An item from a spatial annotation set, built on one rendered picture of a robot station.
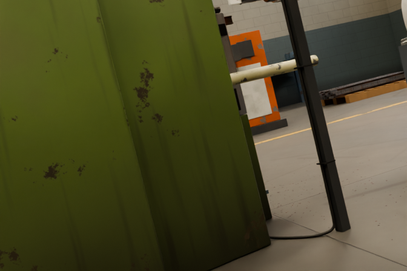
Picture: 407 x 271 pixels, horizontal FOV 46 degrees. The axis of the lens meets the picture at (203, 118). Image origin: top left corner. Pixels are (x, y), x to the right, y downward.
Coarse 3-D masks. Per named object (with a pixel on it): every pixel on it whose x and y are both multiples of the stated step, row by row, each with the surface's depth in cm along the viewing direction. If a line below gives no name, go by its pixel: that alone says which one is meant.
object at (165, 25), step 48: (144, 0) 161; (192, 0) 169; (144, 48) 160; (192, 48) 167; (144, 96) 159; (192, 96) 166; (144, 144) 157; (192, 144) 165; (240, 144) 173; (192, 192) 163; (240, 192) 172; (192, 240) 162; (240, 240) 170
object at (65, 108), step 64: (0, 0) 132; (64, 0) 140; (0, 64) 131; (64, 64) 138; (0, 128) 130; (64, 128) 137; (128, 128) 145; (0, 192) 129; (64, 192) 136; (128, 192) 144; (0, 256) 128; (64, 256) 135; (128, 256) 142
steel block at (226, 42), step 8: (216, 16) 205; (224, 40) 206; (224, 48) 206; (232, 56) 207; (232, 64) 207; (232, 72) 206; (240, 88) 208; (240, 96) 207; (240, 104) 207; (240, 112) 207
